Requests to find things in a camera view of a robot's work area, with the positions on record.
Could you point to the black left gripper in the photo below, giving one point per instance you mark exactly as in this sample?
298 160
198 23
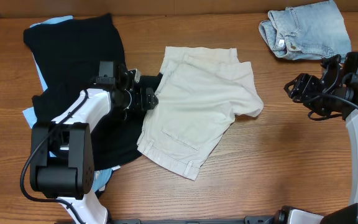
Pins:
142 101

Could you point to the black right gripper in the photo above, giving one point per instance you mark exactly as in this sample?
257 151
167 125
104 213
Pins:
316 88

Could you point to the beige shorts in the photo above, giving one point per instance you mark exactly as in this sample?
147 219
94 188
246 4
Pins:
200 94

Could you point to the black garment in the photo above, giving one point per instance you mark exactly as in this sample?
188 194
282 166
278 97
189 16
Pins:
68 55

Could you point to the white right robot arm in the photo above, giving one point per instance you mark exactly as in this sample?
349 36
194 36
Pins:
348 214

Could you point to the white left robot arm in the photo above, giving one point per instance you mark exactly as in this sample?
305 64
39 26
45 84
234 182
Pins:
61 163

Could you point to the light blue denim shorts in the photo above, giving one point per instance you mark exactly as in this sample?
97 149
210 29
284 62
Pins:
309 32

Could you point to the light blue garment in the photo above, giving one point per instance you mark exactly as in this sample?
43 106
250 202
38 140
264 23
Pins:
101 177

